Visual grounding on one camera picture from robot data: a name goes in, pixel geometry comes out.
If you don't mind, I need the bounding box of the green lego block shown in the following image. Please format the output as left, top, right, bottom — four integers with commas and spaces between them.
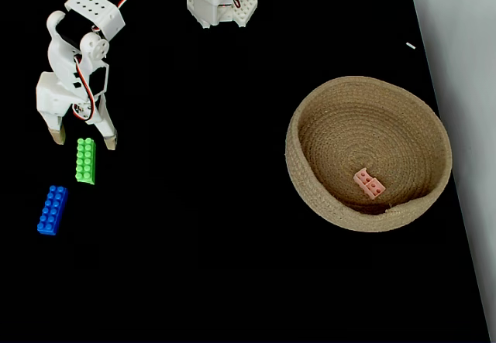
74, 137, 97, 186

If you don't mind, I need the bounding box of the red white black servo cable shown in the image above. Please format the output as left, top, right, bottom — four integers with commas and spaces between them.
72, 54, 96, 122

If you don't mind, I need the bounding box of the woven rope basket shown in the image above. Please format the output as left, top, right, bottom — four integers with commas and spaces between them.
284, 75, 453, 233

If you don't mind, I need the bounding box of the pink lego block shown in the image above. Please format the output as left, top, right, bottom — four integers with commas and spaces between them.
353, 167, 387, 201

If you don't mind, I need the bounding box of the blue lego block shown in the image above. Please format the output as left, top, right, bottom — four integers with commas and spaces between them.
36, 185, 69, 236

